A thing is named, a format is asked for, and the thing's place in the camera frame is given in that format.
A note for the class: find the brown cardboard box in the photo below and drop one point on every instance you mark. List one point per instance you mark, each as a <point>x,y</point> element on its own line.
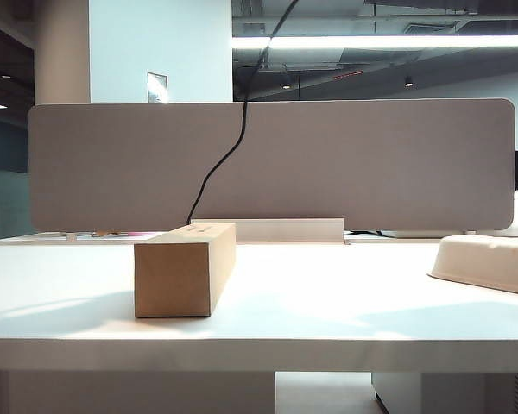
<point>177,280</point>

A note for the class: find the paper notice on wall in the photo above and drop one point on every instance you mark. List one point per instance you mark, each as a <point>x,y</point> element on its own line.
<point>157,88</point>

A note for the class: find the long ceiling light strip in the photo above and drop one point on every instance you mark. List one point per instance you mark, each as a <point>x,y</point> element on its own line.
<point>393,42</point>

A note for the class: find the beige pulp tray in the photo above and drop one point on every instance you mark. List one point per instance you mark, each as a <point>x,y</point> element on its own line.
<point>488,263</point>

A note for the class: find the grey fabric desk divider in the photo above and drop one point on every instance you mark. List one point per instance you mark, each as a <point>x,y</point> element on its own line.
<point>328,164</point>

